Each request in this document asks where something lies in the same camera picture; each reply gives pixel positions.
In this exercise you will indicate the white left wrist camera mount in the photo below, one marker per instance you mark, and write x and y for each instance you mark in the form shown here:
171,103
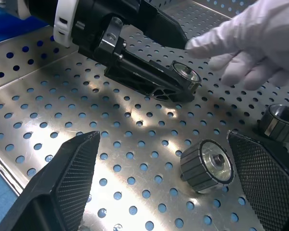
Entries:
62,21

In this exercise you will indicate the metal roller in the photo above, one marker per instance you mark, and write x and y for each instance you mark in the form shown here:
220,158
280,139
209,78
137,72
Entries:
187,74
207,168
279,125

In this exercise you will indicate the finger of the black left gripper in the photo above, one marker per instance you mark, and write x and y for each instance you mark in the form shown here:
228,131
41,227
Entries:
139,77
168,31

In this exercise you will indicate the blue compartment tray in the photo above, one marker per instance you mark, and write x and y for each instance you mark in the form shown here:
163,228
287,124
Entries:
4,31

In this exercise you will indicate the white gloved hand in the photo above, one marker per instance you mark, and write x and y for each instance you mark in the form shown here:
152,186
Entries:
260,36

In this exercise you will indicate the light blue table cover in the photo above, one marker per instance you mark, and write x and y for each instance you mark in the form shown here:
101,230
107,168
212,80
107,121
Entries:
0,207

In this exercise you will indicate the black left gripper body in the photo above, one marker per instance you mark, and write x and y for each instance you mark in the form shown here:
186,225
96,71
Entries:
98,26

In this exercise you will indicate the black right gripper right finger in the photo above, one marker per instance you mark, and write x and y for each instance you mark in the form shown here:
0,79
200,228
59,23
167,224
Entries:
260,183

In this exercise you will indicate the perforated steel tray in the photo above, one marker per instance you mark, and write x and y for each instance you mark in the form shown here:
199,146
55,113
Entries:
12,83

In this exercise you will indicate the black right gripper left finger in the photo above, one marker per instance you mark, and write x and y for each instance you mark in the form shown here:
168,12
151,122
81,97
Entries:
62,187

